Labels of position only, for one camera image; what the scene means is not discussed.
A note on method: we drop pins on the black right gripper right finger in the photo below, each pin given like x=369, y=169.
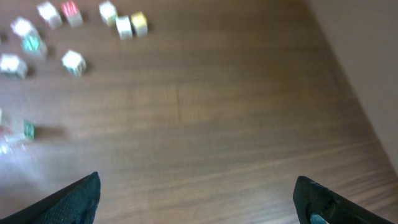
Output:
x=315, y=203

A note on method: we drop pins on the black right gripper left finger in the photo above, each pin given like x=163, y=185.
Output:
x=75, y=204

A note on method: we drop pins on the white green picture block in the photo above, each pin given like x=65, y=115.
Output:
x=21, y=130

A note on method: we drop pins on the green letter J block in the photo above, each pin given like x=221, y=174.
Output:
x=74, y=63

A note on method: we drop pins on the green letter block centre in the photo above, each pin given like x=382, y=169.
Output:
x=13, y=65

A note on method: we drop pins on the green letter N block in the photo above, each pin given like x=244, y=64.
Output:
x=35, y=46

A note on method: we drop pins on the red letter Y block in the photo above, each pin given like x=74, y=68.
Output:
x=124, y=28

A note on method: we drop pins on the red letter A block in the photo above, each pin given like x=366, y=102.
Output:
x=23, y=27

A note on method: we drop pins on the yellow block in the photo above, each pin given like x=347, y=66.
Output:
x=139, y=23

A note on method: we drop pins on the plain white picture block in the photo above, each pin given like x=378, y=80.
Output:
x=108, y=13

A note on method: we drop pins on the red letter M block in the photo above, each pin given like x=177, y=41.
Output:
x=72, y=13

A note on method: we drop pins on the red white picture block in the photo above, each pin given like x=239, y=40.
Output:
x=49, y=14

